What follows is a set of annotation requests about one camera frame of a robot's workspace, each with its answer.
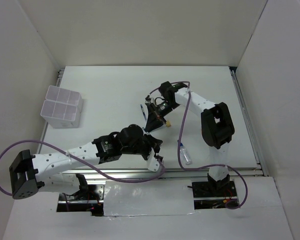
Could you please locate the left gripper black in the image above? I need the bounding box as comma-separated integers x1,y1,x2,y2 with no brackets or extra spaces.
121,133,163,161

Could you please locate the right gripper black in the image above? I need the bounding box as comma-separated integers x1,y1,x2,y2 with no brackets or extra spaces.
145,100,181,133

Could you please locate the blue pen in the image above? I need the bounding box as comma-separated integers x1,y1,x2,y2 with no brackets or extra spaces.
140,104,148,123

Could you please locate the blue cap spray bottle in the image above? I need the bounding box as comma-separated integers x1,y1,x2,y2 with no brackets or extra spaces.
178,142,193,166

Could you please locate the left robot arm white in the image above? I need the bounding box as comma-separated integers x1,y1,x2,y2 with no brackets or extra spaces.
9,124,163,200

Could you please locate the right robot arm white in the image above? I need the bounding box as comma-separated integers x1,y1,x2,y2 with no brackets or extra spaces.
145,81,235,196

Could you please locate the blue glue stick tan cap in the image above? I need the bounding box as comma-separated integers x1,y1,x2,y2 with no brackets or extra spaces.
165,121,171,128

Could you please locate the white foil sheet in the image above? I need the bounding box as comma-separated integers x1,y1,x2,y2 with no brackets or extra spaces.
103,180,195,217

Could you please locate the near translucent organizer box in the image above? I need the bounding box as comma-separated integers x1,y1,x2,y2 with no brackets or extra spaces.
40,100,81,129

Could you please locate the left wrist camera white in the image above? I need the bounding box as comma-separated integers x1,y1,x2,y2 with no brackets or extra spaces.
146,148,163,173

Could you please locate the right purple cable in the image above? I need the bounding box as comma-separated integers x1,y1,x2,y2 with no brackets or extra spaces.
147,80,249,210

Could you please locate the purple cable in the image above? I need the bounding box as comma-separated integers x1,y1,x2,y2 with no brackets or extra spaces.
147,80,249,210
0,139,166,196

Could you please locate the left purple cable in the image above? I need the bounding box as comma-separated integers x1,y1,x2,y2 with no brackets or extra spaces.
0,139,166,196

